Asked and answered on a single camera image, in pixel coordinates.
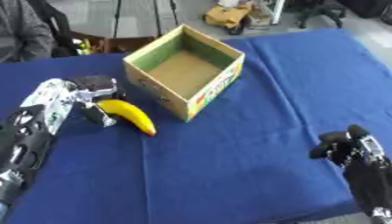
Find black chair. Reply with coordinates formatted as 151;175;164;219
25;0;80;58

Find black office chair base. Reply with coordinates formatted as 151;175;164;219
294;0;348;30

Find yellow bag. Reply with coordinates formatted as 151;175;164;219
202;3;255;36

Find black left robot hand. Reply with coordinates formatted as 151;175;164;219
64;74;128;128

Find black tripod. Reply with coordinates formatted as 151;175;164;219
111;0;181;39

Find tan cardboard box green inside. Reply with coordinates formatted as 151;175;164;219
121;24;247;123

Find yellow toy banana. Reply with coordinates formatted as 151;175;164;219
96;99;158;137

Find person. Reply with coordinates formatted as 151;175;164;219
0;0;57;63

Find brown wooden crate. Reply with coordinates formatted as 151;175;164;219
70;31;158;54

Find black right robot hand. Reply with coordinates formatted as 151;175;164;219
307;123;386;168

